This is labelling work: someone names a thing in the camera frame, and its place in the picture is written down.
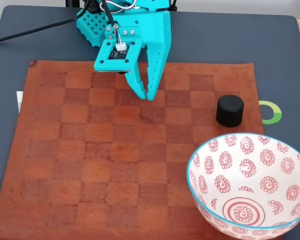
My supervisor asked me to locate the black camera cable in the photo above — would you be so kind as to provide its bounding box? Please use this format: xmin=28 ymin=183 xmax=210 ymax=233
xmin=101 ymin=0 xmax=128 ymax=51

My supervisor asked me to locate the brown leather chessboard mat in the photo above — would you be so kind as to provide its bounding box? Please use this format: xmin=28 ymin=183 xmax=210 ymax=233
xmin=0 ymin=59 xmax=266 ymax=240

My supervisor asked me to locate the teal framed camera box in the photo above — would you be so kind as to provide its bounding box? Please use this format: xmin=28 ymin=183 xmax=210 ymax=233
xmin=93 ymin=26 xmax=144 ymax=75

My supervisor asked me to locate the white bowl with red flowers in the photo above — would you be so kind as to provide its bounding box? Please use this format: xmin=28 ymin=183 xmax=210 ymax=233
xmin=186 ymin=133 xmax=300 ymax=240

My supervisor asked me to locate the black cylinder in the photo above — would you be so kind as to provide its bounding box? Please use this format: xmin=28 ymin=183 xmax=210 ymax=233
xmin=215 ymin=94 xmax=245 ymax=128

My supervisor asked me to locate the green ring sticker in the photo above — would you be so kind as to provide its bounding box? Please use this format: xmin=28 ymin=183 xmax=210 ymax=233
xmin=258 ymin=100 xmax=283 ymax=125

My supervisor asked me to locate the red white servo cable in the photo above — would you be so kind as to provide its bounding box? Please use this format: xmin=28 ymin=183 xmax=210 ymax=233
xmin=106 ymin=0 xmax=139 ymax=14

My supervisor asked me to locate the black power cable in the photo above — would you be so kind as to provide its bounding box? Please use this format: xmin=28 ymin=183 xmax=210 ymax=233
xmin=0 ymin=0 xmax=104 ymax=45

